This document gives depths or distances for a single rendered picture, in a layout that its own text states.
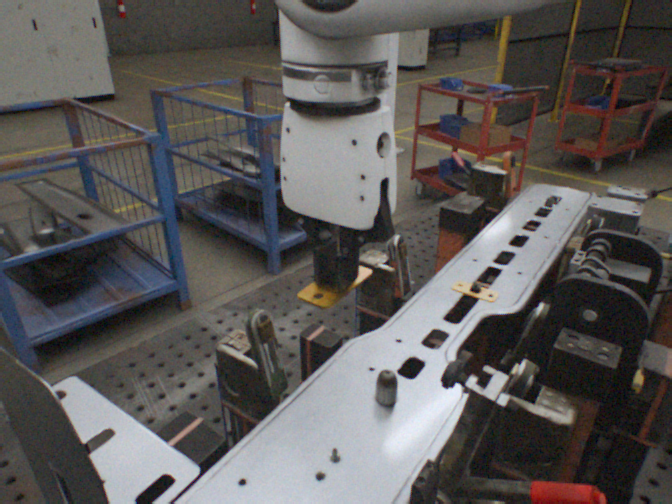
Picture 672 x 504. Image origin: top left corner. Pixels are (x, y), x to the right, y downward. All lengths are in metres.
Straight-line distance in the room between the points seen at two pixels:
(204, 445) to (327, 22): 0.56
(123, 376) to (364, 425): 0.75
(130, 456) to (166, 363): 0.62
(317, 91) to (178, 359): 1.01
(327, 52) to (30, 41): 8.12
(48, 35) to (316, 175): 8.15
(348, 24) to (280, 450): 0.51
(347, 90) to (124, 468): 0.52
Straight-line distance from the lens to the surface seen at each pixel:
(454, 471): 0.51
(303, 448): 0.66
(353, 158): 0.39
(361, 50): 0.37
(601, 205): 1.17
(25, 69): 8.43
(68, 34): 8.59
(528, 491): 0.51
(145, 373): 1.29
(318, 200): 0.42
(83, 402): 0.79
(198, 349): 1.31
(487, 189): 1.50
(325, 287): 0.47
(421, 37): 11.56
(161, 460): 0.68
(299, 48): 0.38
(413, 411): 0.71
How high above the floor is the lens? 1.51
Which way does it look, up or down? 29 degrees down
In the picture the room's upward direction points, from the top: straight up
